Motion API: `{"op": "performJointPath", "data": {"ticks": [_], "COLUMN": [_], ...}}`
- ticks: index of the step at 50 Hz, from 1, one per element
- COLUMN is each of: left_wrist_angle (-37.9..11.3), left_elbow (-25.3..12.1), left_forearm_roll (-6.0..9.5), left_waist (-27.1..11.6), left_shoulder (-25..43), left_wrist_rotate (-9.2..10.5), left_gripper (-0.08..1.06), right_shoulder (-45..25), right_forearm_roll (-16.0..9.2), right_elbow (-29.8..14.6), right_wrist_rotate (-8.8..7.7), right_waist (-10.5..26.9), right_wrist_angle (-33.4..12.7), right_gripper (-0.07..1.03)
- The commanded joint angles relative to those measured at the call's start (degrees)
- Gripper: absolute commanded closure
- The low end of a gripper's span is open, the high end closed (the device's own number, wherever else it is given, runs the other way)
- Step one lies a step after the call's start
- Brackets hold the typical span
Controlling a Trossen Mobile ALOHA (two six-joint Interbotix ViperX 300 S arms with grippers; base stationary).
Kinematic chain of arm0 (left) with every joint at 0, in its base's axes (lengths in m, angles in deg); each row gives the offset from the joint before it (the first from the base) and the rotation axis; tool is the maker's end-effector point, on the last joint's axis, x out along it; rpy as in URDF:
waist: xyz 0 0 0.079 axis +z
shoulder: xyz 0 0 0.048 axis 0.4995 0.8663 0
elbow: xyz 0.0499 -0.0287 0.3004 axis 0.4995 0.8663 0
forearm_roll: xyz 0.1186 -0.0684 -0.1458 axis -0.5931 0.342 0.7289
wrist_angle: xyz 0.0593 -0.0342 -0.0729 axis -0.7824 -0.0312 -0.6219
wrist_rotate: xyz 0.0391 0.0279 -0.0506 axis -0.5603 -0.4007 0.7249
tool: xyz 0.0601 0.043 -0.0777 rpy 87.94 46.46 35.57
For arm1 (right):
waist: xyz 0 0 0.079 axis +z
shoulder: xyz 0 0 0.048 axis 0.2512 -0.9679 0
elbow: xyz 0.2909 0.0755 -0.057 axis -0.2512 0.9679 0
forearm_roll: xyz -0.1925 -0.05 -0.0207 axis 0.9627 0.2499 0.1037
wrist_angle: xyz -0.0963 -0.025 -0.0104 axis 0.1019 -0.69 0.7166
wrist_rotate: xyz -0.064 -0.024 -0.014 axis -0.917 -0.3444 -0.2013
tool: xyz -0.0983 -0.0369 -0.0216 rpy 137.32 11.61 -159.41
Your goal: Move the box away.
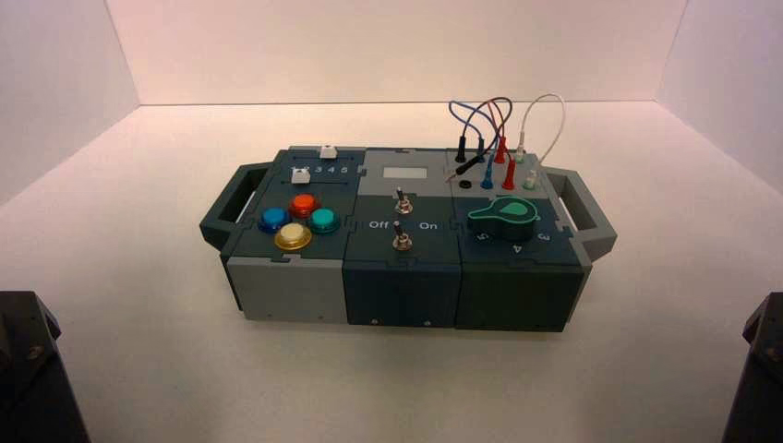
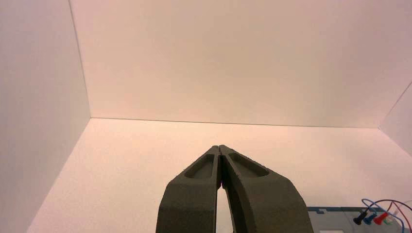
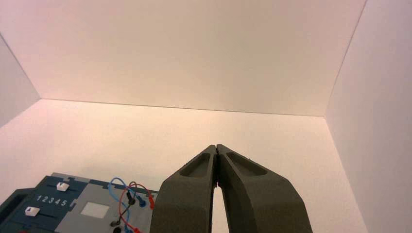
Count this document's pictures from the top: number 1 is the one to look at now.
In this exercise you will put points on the grey and teal control box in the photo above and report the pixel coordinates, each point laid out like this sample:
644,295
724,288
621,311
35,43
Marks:
397,293

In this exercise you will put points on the small grey display screen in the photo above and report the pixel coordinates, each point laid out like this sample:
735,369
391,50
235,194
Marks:
405,172

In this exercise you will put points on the teal round push button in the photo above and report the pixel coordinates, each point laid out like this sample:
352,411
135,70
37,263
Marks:
323,219

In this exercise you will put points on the orange round push button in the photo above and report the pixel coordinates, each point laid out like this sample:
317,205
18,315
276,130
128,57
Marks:
304,204

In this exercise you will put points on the white square slider cap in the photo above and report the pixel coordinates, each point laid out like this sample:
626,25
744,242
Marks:
330,151
301,177

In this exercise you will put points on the yellow round push button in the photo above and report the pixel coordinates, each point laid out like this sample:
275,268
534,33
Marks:
293,235

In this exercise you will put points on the green rotary selector knob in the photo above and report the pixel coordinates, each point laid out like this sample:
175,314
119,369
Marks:
501,221

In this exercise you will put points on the blue round push button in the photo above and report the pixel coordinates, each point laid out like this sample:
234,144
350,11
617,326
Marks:
274,219

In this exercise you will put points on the metal toggle switch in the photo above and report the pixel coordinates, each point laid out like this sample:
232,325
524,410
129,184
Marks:
401,239
402,203

